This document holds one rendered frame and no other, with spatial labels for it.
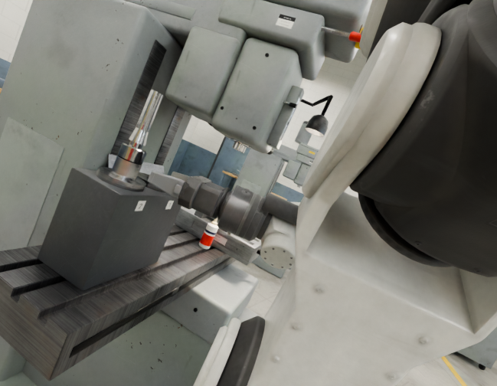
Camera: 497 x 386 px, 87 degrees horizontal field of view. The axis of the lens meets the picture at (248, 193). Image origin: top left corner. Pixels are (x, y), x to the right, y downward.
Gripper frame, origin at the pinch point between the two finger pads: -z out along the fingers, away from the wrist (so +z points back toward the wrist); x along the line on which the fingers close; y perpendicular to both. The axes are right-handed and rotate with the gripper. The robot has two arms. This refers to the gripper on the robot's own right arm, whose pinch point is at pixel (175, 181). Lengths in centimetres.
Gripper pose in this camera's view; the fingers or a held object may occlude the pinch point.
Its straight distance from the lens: 52.4
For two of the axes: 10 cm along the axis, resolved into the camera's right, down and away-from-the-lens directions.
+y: -4.1, 9.1, 0.9
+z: 9.1, 4.1, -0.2
